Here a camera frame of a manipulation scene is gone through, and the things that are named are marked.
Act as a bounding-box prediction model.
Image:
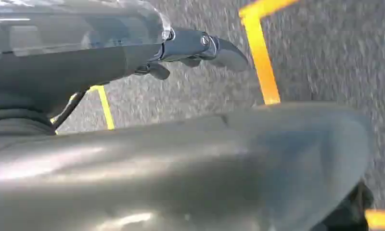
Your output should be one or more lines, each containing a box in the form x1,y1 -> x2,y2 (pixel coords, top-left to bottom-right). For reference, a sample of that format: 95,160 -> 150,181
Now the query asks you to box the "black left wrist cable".
51,90 -> 87,129

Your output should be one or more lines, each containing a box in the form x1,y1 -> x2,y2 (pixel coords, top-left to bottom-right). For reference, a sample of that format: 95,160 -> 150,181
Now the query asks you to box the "black robot foot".
310,181 -> 375,231

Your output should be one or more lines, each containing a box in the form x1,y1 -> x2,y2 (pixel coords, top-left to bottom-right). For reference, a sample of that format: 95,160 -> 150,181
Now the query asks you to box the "ribbed grey left arm sleeve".
0,91 -> 57,151

